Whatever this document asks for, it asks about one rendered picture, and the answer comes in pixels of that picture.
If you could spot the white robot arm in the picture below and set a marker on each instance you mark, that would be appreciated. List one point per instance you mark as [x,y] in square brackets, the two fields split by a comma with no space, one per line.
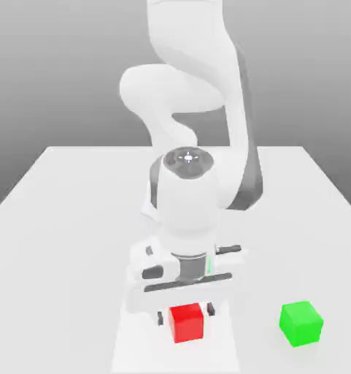
[189,201]

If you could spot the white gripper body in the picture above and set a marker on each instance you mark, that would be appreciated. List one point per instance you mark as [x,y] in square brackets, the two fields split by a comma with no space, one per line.
[175,295]

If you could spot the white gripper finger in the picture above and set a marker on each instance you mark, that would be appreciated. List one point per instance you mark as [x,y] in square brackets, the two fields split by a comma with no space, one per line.
[209,309]
[163,318]

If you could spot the small red cube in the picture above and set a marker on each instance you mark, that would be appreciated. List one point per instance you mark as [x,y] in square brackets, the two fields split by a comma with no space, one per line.
[187,324]

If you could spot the small green cube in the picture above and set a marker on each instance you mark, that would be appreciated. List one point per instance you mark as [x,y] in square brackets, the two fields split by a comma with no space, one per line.
[301,324]

